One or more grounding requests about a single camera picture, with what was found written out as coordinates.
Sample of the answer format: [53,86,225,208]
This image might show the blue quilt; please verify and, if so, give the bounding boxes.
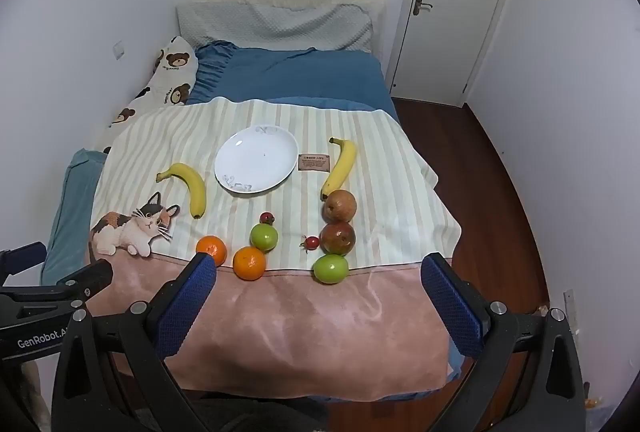
[186,40,401,123]

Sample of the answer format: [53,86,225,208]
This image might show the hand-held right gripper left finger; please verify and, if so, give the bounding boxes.
[52,252,218,432]

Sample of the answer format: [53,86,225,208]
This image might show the white door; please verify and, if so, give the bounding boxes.
[387,0,521,107]

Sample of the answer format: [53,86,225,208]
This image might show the orange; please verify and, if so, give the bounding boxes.
[232,246,267,281]
[195,235,228,267]

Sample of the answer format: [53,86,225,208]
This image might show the yellow banana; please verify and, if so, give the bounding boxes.
[155,163,207,220]
[320,137,358,203]

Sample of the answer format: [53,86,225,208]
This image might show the green apple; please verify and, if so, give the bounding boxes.
[249,223,279,253]
[313,254,349,285]

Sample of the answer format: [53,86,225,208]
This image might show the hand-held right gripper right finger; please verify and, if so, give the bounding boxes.
[420,252,588,432]

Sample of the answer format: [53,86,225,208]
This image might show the dark red apple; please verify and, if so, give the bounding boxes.
[320,221,357,257]

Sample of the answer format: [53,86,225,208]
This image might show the white plate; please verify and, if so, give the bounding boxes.
[214,125,300,195]

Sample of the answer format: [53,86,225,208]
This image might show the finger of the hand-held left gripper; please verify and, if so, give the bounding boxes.
[40,259,114,301]
[0,241,49,285]

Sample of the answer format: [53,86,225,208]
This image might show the striped cat print blanket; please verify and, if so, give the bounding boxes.
[87,98,463,402]

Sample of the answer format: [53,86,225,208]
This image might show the grey white pillow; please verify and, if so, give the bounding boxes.
[175,0,386,52]

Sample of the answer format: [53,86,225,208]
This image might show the bear print pillow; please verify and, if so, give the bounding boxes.
[102,36,198,153]

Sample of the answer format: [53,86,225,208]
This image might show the red yellow apple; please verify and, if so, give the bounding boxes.
[323,190,358,223]

